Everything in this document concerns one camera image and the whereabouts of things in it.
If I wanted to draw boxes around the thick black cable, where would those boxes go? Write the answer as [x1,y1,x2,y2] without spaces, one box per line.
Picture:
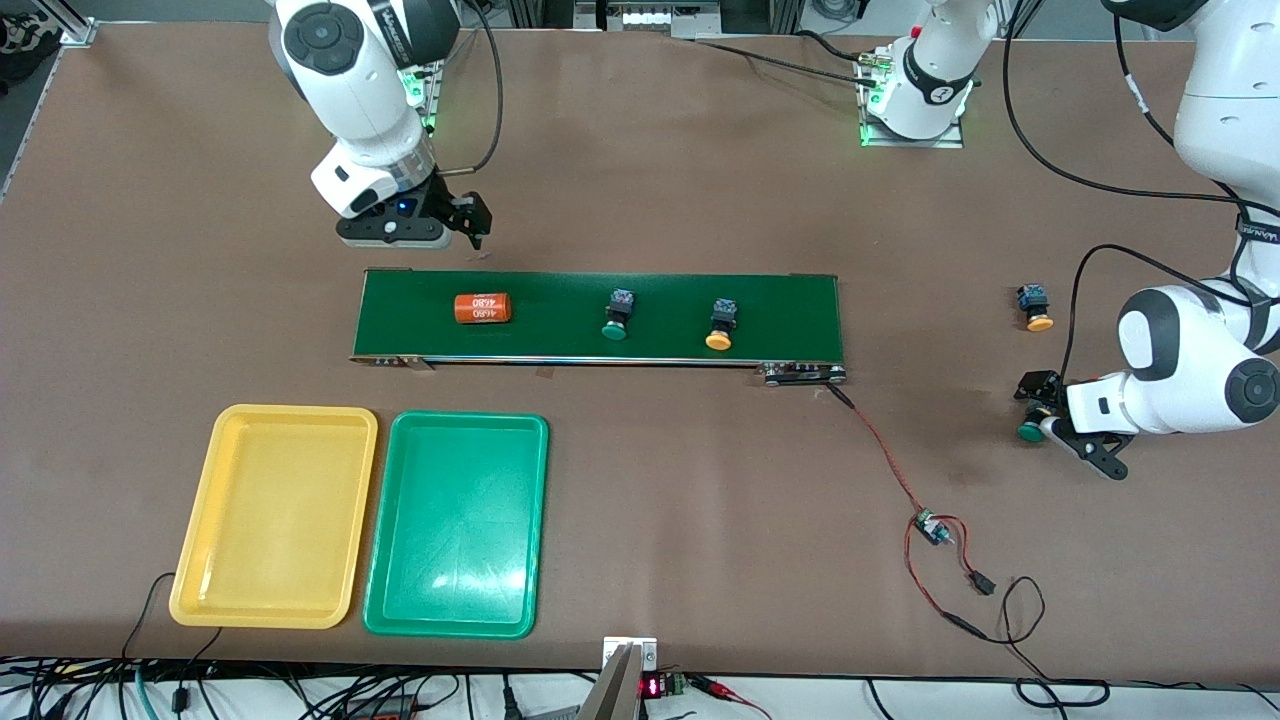
[690,28,886,91]

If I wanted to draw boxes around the red black twisted wire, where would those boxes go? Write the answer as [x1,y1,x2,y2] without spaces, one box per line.
[826,384,926,519]

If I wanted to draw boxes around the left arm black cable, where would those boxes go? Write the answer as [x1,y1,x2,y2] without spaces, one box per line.
[1000,0,1280,391]

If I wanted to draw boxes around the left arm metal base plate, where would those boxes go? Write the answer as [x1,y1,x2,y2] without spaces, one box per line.
[858,45,966,149]

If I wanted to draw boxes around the silver mounting plate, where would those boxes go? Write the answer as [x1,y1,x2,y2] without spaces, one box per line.
[603,636,659,673]

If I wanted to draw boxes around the red wire black connector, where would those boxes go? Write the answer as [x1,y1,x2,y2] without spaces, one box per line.
[903,513,1001,643]

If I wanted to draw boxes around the green plastic tray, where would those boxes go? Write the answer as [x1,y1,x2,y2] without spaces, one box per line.
[362,411,551,640]

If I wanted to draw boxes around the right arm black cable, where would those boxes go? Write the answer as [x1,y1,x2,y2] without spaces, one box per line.
[435,0,503,176]

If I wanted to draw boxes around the black cable inline connector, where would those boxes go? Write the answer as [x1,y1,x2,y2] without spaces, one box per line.
[172,626,225,711]

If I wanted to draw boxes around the grey metal beam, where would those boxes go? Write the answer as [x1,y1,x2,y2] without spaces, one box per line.
[577,643,643,720]

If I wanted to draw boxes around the yellow plastic tray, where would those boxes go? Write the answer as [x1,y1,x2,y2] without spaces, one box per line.
[168,403,380,631]

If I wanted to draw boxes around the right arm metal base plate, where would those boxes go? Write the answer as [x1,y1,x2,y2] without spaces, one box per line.
[400,30,447,138]

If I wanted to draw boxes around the red clip lead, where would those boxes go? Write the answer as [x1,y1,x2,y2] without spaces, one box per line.
[690,675,776,720]

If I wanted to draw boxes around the thin black looped cable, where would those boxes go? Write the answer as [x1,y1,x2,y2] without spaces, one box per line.
[985,575,1111,711]

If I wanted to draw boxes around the dark patterned bundle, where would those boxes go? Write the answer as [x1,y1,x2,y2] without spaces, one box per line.
[0,15,63,96]

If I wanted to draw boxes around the yellow push button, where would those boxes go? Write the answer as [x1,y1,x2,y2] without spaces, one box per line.
[1016,284,1055,333]
[704,298,741,352]

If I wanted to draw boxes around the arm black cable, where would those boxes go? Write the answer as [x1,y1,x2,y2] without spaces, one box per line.
[1000,0,1280,391]
[435,0,503,176]

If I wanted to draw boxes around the green conveyor belt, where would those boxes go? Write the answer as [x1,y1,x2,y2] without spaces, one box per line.
[349,267,849,388]

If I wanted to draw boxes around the white light bar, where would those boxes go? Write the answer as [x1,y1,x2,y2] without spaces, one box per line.
[575,0,723,33]

